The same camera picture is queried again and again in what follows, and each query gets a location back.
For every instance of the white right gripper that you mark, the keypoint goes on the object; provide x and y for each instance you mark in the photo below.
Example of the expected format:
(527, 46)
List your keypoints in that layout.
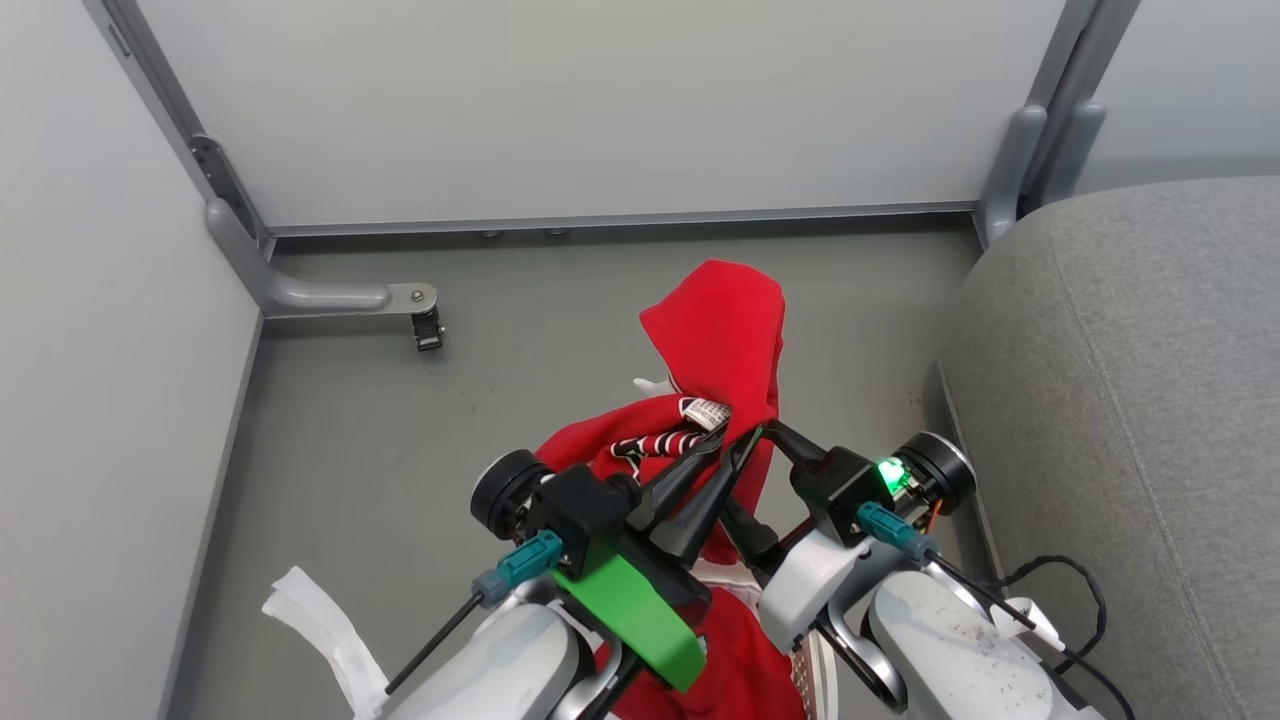
(805, 590)

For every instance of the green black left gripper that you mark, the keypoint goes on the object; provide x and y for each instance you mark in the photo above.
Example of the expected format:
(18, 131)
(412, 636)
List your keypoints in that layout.
(630, 610)

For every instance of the red hooded sweatshirt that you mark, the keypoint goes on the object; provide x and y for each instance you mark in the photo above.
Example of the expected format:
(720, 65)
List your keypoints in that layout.
(720, 330)

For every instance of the white laundry basket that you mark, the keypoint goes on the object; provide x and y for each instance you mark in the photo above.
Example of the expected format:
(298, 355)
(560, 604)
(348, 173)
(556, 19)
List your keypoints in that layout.
(817, 680)

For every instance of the small black caster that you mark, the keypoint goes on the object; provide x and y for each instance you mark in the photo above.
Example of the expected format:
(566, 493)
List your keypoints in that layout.
(428, 329)

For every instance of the grey fabric sofa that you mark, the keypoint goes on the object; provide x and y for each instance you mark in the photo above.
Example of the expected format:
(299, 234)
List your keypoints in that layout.
(1130, 430)

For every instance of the grey metal partition foot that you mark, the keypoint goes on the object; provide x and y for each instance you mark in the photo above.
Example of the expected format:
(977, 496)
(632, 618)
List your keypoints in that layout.
(300, 295)

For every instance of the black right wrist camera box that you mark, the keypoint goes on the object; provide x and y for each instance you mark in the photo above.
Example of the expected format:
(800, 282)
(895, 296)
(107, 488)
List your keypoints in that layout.
(845, 485)

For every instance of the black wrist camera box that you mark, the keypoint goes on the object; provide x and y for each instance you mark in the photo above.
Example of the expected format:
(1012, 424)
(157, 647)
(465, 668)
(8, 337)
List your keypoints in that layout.
(845, 485)
(578, 510)

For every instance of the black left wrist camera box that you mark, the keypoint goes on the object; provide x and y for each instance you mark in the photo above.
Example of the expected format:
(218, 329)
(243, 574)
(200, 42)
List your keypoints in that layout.
(578, 510)

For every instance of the grey partition bottom rail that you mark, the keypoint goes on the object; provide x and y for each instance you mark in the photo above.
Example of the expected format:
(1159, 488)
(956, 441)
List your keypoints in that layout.
(620, 220)

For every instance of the grey partition post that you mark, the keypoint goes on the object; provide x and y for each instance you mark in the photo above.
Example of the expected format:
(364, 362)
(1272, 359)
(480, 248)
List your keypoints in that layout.
(1012, 170)
(1072, 150)

